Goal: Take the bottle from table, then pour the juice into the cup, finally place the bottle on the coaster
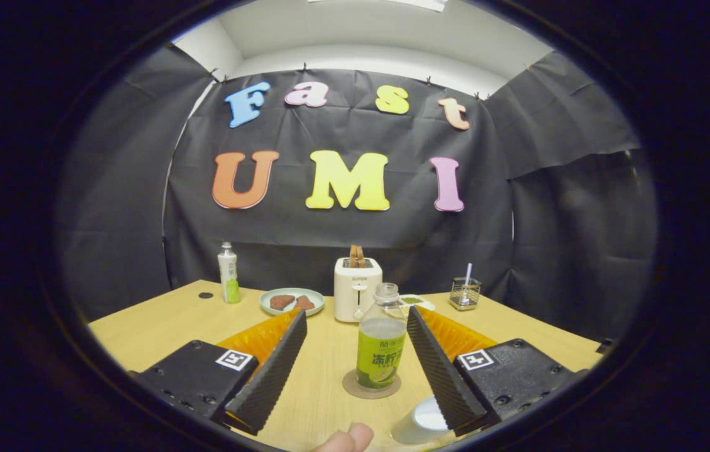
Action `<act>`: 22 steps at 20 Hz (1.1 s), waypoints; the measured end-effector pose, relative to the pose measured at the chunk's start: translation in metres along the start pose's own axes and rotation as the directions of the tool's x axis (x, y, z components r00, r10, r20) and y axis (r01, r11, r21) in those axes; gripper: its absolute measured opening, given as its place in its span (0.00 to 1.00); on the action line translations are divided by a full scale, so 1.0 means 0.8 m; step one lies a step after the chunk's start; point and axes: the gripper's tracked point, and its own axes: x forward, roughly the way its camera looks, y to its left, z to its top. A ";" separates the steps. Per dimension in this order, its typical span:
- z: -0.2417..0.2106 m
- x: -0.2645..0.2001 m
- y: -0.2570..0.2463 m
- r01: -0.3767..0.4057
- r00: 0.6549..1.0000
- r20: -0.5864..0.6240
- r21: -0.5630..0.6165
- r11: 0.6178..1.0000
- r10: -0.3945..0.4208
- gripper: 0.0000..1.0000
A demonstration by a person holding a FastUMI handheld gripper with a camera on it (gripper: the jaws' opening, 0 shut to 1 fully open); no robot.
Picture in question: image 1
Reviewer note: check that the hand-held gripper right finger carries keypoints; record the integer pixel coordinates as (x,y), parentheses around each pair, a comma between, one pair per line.
(442,376)

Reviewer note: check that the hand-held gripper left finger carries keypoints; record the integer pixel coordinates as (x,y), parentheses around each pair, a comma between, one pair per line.
(273,376)

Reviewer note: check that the grey cup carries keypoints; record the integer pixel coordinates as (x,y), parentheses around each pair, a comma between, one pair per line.
(417,427)

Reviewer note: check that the clear green-label juice bottle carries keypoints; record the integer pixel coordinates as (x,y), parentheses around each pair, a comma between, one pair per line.
(380,358)

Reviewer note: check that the round brown coaster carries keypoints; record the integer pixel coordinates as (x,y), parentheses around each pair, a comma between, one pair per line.
(349,386)

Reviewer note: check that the slim white green bottle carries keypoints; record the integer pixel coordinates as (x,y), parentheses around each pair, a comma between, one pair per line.
(228,270)

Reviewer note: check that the wooden table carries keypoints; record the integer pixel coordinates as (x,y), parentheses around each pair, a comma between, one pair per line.
(323,389)

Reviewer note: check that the brown food piece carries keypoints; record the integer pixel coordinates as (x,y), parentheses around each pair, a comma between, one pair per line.
(305,304)
(282,302)

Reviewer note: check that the white divided tray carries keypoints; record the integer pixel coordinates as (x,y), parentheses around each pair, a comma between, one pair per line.
(420,302)

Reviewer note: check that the pale green plate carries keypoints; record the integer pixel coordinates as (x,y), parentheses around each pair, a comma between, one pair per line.
(311,295)

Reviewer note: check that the white straw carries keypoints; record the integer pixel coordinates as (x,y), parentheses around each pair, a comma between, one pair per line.
(468,273)

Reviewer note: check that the white toaster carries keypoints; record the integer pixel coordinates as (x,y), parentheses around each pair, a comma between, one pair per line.
(354,289)

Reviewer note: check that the brown bread slice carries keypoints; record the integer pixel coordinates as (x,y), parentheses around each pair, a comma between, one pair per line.
(356,254)

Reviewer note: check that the black backdrop cloth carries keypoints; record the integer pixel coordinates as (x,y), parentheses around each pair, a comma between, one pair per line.
(342,238)

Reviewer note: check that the black table clamp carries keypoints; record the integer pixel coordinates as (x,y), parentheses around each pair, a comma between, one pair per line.
(606,346)

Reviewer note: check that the ceiling light panel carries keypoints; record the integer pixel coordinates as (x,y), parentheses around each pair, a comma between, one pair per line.
(417,4)

